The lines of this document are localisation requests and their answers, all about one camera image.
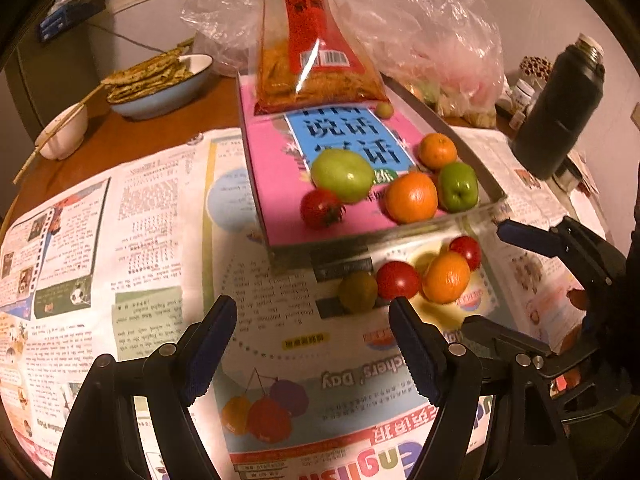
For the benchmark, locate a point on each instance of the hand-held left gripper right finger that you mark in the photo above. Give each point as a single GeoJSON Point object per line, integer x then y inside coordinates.
{"type": "Point", "coordinates": [420, 360]}

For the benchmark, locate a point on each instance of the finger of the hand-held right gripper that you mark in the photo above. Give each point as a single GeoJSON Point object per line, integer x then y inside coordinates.
{"type": "Point", "coordinates": [525, 236]}
{"type": "Point", "coordinates": [500, 337]}

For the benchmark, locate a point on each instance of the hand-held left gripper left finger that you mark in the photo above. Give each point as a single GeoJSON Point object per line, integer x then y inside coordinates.
{"type": "Point", "coordinates": [210, 355]}

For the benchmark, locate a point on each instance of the dark red round fruit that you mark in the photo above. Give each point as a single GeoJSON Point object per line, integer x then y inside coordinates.
{"type": "Point", "coordinates": [397, 280]}

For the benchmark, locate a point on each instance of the large orange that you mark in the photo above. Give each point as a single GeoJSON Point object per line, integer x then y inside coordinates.
{"type": "Point", "coordinates": [411, 198]}

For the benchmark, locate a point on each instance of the small orange tangerine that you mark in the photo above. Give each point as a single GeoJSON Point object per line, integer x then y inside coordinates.
{"type": "Point", "coordinates": [437, 151]}

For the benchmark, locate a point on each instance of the grey cardboard box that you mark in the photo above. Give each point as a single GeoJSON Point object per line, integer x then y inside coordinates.
{"type": "Point", "coordinates": [325, 260]}

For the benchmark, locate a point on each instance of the tiny yellow-green fruit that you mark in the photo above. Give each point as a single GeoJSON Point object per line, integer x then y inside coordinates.
{"type": "Point", "coordinates": [384, 110]}

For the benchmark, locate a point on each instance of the large light green fruit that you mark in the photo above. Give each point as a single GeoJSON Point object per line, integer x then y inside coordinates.
{"type": "Point", "coordinates": [342, 176]}

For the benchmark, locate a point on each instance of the bright red round fruit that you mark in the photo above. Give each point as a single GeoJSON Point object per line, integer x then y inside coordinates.
{"type": "Point", "coordinates": [466, 251]}

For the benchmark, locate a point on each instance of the medium orange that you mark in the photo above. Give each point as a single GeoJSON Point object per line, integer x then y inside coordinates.
{"type": "Point", "coordinates": [446, 277]}

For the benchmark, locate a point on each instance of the green apple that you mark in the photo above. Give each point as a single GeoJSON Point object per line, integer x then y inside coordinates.
{"type": "Point", "coordinates": [457, 186]}

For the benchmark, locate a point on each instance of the olive green round fruit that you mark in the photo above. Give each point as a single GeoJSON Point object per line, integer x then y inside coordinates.
{"type": "Point", "coordinates": [357, 292]}

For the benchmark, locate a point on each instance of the black thermos bottle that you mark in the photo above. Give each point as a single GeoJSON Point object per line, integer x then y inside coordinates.
{"type": "Point", "coordinates": [555, 110]}

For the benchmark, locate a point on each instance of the colourful printed newspaper sheet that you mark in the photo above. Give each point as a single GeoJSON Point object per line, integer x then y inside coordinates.
{"type": "Point", "coordinates": [165, 210]}

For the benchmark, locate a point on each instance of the red cherry tomato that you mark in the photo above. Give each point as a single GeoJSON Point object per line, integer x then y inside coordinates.
{"type": "Point", "coordinates": [322, 208]}

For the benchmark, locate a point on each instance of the pink book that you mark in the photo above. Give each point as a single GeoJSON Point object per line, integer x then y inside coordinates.
{"type": "Point", "coordinates": [280, 175]}

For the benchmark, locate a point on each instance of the clear plastic bag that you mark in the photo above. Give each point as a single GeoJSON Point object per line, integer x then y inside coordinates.
{"type": "Point", "coordinates": [440, 35]}

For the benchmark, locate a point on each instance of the blue enamel bowl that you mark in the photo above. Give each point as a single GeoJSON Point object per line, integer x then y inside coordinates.
{"type": "Point", "coordinates": [165, 100]}

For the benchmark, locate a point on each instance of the white bowl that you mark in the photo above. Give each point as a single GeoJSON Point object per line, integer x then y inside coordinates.
{"type": "Point", "coordinates": [65, 135]}

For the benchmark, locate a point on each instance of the wooden chopsticks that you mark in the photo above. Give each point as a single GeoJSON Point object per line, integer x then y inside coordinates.
{"type": "Point", "coordinates": [55, 127]}

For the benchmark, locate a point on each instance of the snack bag with red label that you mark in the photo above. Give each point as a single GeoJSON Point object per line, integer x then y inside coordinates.
{"type": "Point", "coordinates": [310, 60]}

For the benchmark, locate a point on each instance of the stack of flat pancakes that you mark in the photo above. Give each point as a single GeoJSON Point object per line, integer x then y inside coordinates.
{"type": "Point", "coordinates": [147, 75]}

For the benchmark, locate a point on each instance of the blue carton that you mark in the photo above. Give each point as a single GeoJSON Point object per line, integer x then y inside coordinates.
{"type": "Point", "coordinates": [65, 22]}

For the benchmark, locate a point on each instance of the wall socket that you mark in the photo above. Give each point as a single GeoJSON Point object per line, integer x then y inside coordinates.
{"type": "Point", "coordinates": [636, 120]}

